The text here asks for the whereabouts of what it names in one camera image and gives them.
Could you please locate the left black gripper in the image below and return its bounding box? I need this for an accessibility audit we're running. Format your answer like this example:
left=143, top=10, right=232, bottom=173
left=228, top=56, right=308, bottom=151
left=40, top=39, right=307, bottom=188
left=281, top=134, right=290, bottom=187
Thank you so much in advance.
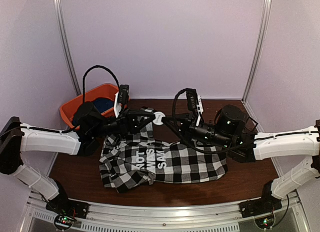
left=90, top=107, right=156, bottom=139

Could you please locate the black white checkered shirt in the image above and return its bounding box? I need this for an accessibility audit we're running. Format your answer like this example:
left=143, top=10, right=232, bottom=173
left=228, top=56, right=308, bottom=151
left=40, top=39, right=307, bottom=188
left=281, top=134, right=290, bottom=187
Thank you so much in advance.
left=99, top=123, right=228, bottom=193

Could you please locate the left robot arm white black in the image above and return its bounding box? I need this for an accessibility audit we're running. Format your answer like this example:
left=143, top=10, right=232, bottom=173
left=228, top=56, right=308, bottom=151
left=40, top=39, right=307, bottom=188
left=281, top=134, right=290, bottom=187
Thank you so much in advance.
left=0, top=102, right=156, bottom=214

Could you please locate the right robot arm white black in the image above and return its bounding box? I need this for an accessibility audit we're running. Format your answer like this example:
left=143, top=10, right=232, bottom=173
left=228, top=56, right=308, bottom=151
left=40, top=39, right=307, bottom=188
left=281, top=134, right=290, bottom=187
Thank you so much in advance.
left=161, top=105, right=320, bottom=213

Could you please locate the small black brooch box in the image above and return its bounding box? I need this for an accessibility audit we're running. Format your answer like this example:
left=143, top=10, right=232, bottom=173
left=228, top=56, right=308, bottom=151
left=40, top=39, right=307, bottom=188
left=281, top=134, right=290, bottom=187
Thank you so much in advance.
left=243, top=117, right=259, bottom=135

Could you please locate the dark blue garment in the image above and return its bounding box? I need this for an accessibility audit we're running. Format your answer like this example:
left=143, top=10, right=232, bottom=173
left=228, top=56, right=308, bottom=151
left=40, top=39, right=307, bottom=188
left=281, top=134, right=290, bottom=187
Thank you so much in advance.
left=93, top=97, right=115, bottom=114

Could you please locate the orange plastic basin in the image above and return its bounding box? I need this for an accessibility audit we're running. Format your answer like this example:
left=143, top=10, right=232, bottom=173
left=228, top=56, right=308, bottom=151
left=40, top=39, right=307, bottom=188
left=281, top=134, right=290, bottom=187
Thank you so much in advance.
left=59, top=84, right=119, bottom=127

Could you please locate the right black cable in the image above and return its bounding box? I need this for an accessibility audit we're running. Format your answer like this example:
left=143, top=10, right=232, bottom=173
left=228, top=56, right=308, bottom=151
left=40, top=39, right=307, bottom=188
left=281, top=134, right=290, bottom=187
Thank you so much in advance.
left=172, top=88, right=256, bottom=154

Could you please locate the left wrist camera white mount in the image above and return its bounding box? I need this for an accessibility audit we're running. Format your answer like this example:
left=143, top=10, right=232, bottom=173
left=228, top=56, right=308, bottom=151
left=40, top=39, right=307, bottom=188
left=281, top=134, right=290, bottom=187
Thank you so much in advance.
left=113, top=85, right=130, bottom=118

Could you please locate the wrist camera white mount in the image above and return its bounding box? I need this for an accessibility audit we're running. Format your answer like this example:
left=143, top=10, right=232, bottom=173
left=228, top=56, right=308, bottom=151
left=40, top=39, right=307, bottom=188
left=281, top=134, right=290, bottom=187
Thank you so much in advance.
left=113, top=85, right=130, bottom=118
left=186, top=88, right=204, bottom=126

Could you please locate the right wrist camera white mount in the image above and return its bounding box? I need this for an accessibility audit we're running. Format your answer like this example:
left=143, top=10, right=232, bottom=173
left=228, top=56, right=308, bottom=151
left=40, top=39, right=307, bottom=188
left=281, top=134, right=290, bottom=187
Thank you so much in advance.
left=186, top=88, right=204, bottom=126

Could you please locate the aluminium front rail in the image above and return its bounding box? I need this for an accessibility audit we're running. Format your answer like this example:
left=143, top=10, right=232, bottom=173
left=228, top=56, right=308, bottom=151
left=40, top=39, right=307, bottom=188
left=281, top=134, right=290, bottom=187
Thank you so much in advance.
left=18, top=192, right=311, bottom=231

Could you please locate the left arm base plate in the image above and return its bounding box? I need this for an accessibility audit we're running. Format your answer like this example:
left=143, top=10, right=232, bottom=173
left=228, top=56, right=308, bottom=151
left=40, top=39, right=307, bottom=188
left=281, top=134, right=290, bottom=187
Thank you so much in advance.
left=44, top=199, right=89, bottom=219

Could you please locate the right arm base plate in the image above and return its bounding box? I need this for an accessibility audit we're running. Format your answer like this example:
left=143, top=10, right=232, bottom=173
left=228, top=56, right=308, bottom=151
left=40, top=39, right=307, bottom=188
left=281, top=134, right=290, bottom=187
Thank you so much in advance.
left=238, top=196, right=282, bottom=218

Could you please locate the left aluminium corner post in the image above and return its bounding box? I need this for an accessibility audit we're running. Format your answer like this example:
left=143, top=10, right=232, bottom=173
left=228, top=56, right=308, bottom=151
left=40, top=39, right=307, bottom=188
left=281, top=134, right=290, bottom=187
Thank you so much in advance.
left=53, top=0, right=81, bottom=95

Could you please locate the aluminium corner post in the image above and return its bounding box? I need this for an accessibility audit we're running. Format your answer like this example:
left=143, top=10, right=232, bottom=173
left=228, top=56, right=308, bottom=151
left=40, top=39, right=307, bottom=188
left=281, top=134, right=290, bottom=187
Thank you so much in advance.
left=241, top=0, right=272, bottom=103
left=53, top=0, right=81, bottom=95

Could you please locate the right aluminium corner post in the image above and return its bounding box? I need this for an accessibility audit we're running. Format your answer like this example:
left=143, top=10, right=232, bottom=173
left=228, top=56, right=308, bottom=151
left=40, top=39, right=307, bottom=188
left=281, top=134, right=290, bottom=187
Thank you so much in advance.
left=241, top=0, right=272, bottom=103

